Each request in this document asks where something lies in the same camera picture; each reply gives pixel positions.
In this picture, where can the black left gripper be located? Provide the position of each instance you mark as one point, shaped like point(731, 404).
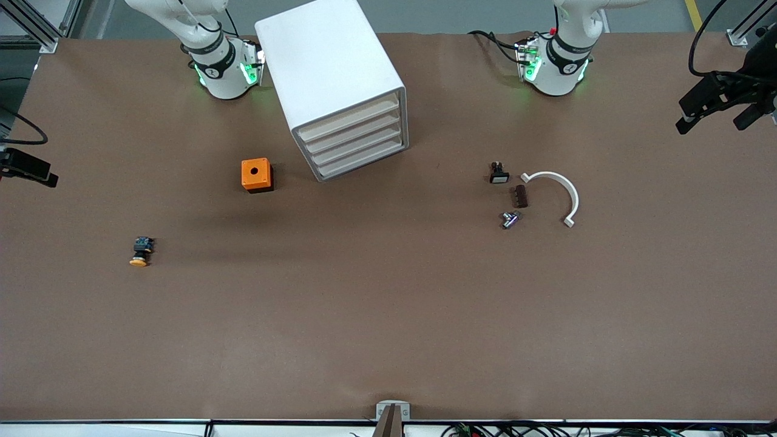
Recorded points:
point(760, 68)

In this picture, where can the orange push button black body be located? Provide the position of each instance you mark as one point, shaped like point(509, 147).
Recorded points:
point(141, 252)

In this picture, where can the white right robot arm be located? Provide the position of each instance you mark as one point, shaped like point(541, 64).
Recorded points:
point(212, 67)

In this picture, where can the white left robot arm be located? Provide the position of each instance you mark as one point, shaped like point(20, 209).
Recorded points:
point(558, 67)

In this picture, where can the white curved plastic clamp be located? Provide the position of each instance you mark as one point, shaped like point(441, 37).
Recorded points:
point(567, 188)

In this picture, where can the controller box green light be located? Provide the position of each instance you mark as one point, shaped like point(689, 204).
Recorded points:
point(528, 60)
point(252, 67)

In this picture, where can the brown terminal block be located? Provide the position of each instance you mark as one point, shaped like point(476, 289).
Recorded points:
point(521, 196)

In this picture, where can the orange box with hole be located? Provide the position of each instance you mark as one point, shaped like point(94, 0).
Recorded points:
point(249, 179)

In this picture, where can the silver metal fitting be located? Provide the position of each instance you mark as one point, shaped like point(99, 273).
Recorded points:
point(511, 220)

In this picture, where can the aluminium frame profile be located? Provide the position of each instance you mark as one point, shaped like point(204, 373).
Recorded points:
point(36, 27)
point(737, 37)

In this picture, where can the black switch white face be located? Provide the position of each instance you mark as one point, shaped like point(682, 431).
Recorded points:
point(499, 177)

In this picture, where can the white table edge rail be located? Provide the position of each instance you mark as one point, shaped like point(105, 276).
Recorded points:
point(121, 430)

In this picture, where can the grey metal edge bracket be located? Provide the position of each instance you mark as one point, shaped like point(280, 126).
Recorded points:
point(382, 413)

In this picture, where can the brown camera mast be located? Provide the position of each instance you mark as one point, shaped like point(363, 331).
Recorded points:
point(390, 426)

